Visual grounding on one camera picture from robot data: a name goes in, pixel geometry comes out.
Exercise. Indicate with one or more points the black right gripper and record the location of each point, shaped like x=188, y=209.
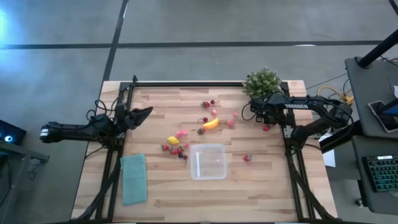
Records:
x=270, y=105

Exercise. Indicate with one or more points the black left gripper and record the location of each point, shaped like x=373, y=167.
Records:
x=127, y=118

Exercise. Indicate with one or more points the red toy strawberry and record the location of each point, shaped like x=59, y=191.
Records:
x=179, y=150
x=205, y=104
x=247, y=157
x=173, y=151
x=266, y=127
x=201, y=131
x=164, y=147

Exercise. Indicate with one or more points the pink toy strawberry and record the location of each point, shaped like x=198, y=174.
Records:
x=230, y=122

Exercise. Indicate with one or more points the yellow toy lemon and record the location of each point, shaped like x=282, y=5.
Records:
x=173, y=140

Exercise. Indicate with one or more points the yellow toy banana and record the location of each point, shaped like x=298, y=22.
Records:
x=211, y=124

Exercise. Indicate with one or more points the clear plastic tupperware container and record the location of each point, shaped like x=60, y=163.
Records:
x=208, y=161

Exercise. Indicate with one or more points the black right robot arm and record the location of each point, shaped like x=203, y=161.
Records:
x=311, y=105

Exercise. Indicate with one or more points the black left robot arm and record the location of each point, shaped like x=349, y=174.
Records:
x=71, y=129

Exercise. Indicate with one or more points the potted green plant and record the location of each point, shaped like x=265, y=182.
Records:
x=261, y=84

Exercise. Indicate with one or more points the teal folded cloth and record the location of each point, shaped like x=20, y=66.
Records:
x=133, y=180

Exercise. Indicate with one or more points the black desk support bar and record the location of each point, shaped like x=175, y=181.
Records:
x=339, y=140

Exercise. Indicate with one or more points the white paper sheet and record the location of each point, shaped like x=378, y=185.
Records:
x=329, y=158

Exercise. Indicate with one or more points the grey side desk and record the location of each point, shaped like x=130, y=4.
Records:
x=382, y=202
x=367, y=87

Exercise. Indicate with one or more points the black smartphone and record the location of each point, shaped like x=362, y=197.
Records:
x=377, y=110

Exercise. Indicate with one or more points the black box with blue light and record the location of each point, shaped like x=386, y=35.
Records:
x=15, y=130

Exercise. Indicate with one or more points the dark metal stand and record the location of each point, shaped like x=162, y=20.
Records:
x=18, y=152

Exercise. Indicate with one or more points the black round pole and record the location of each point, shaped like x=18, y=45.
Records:
x=377, y=48

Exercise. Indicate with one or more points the small desk caster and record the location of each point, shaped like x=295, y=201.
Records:
x=359, y=202

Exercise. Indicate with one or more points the backlit black keyboard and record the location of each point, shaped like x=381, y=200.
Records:
x=384, y=174

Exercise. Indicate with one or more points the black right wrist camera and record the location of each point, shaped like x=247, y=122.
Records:
x=262, y=119

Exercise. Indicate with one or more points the black aluminium extrusion frame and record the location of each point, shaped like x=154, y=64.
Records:
x=186, y=84

